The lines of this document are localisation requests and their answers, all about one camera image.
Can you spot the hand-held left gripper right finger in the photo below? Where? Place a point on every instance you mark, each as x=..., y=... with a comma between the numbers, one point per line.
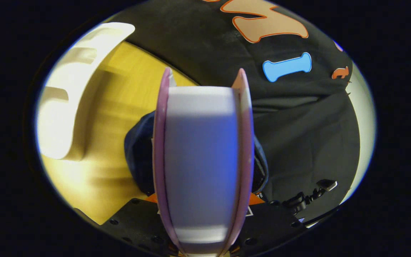
x=269, y=225

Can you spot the white plastic bookshelf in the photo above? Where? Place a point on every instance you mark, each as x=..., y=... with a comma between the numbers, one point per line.
x=70, y=107

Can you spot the blue schoolbag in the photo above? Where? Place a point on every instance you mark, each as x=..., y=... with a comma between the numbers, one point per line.
x=139, y=153

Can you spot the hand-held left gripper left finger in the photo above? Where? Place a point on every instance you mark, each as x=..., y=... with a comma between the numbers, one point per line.
x=134, y=225

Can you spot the pink book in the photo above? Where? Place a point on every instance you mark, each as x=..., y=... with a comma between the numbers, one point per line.
x=202, y=160

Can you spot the black backdrop cloth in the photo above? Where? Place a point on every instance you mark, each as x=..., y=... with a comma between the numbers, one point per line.
x=298, y=135

